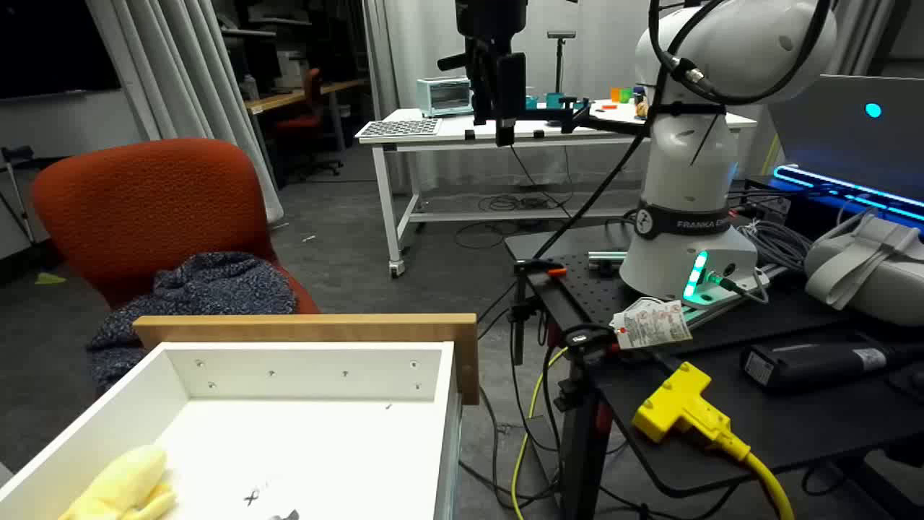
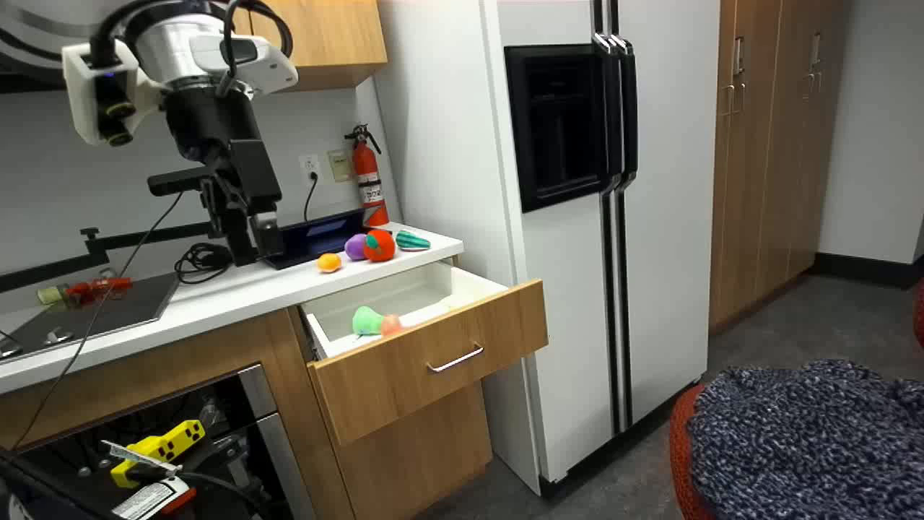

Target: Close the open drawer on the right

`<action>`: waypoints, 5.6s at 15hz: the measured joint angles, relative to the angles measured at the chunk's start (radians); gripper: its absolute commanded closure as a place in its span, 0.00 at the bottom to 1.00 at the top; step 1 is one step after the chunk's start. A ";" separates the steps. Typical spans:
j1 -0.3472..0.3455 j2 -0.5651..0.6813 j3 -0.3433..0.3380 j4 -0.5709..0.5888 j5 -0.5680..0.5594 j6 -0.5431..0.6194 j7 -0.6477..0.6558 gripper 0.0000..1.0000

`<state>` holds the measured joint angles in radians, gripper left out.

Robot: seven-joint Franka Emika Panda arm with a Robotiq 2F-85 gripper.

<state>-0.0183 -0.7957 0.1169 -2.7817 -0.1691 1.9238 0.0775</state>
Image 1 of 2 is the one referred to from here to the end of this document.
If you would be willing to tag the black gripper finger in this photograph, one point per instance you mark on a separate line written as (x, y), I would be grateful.
(483, 82)
(516, 87)

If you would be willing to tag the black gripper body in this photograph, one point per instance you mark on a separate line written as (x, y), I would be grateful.
(493, 19)

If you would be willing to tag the wooden front white drawer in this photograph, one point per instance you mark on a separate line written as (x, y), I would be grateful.
(290, 434)

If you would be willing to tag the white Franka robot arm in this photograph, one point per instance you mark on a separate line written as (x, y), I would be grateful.
(688, 162)

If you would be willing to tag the teal plastic object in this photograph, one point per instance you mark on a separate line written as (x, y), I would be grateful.
(554, 102)

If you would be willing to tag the teal toaster box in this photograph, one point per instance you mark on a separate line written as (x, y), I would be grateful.
(444, 97)

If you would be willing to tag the black pole stand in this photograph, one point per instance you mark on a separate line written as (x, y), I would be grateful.
(561, 60)

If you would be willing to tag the white metal table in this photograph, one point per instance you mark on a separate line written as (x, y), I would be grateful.
(538, 141)

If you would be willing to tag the white curtain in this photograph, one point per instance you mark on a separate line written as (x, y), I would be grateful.
(183, 77)
(415, 38)

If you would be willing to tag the grey keyboard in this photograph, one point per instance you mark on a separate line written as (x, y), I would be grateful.
(405, 129)

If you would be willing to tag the orange green toy blocks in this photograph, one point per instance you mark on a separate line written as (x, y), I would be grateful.
(625, 97)

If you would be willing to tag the red office chair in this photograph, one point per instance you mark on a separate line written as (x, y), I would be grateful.
(311, 90)

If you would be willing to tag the wooden desk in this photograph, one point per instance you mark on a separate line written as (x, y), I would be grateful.
(278, 99)

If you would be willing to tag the white pouch red pattern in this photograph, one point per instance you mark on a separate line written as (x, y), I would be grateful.
(651, 321)

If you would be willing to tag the yellow tool under counter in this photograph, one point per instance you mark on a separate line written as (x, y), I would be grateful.
(681, 405)

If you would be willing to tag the orange upholstered chair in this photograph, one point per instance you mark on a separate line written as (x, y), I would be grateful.
(145, 203)

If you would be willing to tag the grey VR headset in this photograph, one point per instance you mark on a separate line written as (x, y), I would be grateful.
(867, 269)

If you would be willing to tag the black power brick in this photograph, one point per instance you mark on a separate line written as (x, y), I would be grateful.
(811, 366)

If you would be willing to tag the black robot table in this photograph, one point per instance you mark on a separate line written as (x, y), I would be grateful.
(828, 422)

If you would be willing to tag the black wall screen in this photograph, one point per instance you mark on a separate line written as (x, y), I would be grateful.
(60, 45)

